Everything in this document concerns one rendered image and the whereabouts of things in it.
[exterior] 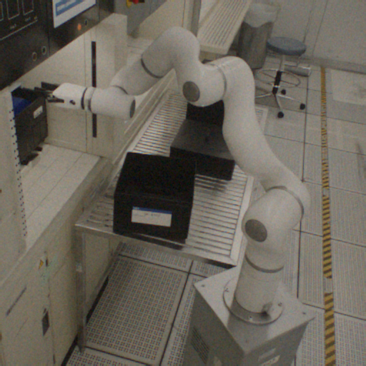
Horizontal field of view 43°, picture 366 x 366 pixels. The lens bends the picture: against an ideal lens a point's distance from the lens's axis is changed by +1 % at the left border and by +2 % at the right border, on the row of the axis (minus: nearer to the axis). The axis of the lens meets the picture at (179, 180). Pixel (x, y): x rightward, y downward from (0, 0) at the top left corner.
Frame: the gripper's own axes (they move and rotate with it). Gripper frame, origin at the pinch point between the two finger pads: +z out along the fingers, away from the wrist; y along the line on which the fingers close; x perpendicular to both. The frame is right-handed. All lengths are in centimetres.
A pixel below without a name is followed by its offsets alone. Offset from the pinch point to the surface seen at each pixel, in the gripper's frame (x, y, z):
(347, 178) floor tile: -119, 185, -149
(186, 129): -33, 54, -42
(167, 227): -38, -11, -50
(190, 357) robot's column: -76, -32, -68
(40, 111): -12.3, 6.0, 5.2
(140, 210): -32, -12, -40
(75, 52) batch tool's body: 8.8, 15.3, -5.0
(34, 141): -21.9, 0.3, 5.3
